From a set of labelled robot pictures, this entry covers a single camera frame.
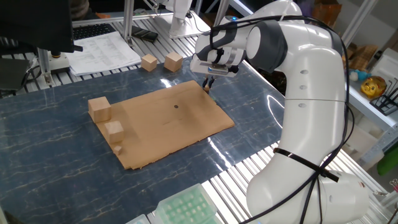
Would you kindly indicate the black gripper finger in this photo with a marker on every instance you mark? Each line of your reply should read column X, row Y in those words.
column 205, row 82
column 211, row 82

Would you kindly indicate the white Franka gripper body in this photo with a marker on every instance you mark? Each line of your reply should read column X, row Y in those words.
column 199, row 67

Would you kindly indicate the small wooden cube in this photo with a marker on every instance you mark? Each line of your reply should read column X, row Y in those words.
column 206, row 90
column 117, row 150

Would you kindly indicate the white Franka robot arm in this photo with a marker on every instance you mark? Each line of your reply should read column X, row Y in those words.
column 311, row 124

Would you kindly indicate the large wooden cube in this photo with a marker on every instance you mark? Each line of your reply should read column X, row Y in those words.
column 149, row 63
column 173, row 61
column 99, row 109

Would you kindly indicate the black phone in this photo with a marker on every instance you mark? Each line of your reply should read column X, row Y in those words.
column 144, row 33

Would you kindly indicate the brown cardboard sheet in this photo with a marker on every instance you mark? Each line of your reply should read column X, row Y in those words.
column 161, row 130

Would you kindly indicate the printed paper stack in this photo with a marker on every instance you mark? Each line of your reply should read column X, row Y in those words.
column 102, row 53

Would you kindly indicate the medium wooden cube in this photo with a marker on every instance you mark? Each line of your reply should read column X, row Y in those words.
column 114, row 132

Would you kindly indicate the black keyboard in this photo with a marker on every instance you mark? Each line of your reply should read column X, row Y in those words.
column 93, row 31

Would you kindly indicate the green pipette tip box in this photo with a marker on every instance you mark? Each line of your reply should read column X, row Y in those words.
column 186, row 207

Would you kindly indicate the brown cardboard box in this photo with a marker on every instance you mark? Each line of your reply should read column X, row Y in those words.
column 326, row 12

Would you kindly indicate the blue toy figure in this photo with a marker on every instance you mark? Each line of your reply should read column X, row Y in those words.
column 360, row 75

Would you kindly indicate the golden piggy bank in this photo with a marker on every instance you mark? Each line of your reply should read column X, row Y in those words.
column 373, row 87

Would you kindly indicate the dark blue marble mat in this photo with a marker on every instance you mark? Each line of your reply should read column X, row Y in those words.
column 56, row 161

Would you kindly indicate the black monitor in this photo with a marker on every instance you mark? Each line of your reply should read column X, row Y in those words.
column 34, row 21

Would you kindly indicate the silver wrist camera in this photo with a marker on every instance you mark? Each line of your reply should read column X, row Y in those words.
column 219, row 69

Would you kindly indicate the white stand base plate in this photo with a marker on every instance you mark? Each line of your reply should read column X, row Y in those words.
column 183, row 28

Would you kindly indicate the upright aluminium post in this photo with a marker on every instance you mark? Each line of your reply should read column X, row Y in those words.
column 128, row 18

